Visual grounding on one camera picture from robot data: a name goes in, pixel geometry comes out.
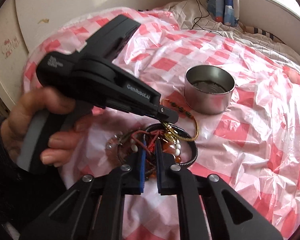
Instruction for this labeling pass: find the clear bead bracelet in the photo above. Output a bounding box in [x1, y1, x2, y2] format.
[105, 132, 125, 151]

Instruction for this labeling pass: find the black bracelet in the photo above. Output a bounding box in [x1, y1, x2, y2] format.
[143, 123, 199, 168]

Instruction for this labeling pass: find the gold chain bracelet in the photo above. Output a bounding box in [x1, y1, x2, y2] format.
[162, 98, 199, 143]

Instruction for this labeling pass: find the black charging cable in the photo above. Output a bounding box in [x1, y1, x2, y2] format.
[191, 0, 223, 36]

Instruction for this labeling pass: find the red white checkered plastic sheet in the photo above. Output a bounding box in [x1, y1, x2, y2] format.
[22, 7, 300, 240]

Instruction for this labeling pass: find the round metal tin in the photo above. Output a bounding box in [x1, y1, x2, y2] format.
[184, 65, 235, 115]

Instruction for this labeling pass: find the red cord bracelet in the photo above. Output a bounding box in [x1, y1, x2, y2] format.
[128, 128, 166, 156]

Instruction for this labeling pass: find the person's left hand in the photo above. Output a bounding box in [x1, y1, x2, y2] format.
[0, 87, 93, 171]

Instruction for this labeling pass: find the white quilted bedsheet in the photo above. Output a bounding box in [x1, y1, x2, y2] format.
[163, 0, 300, 68]

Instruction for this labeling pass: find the blue cartoon pillow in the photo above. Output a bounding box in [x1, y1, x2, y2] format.
[207, 0, 239, 27]

